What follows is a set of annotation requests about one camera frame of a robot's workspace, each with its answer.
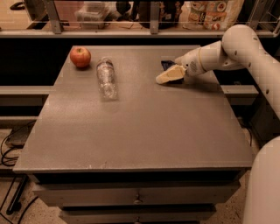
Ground clear plastic container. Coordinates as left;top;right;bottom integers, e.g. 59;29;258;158
74;1;109;29

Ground dark coffee bag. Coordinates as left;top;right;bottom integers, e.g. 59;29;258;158
132;1;184;29

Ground clear plastic water bottle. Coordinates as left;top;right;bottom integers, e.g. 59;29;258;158
96;57;117;101

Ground grey drawer cabinet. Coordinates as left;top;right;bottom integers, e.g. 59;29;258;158
12;45;255;224

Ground dark blue rxbar wrapper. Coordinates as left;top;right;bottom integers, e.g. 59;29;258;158
161;60;184;84

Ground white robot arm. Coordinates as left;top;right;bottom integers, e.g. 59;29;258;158
156;24;280;224

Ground upper grey drawer with knob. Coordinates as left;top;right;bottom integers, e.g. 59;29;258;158
33;181;240;207

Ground black cables on left floor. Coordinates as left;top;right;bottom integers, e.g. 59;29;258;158
0;121;39;224

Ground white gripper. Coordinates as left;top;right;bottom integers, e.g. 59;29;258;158
156;47;222;84

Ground colourful snack bag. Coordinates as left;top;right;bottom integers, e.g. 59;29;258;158
183;0;244;31

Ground grey bench shelf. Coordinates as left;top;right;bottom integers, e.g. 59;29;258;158
0;86;54;129

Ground metal shelf rail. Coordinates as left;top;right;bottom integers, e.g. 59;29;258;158
0;0;280;39

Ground dark power adapter box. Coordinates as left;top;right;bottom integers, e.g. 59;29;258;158
5;126;32;148

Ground lower grey drawer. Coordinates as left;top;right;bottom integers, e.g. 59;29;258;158
59;206;216;224

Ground red apple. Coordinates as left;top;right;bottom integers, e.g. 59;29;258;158
70;46;91;68

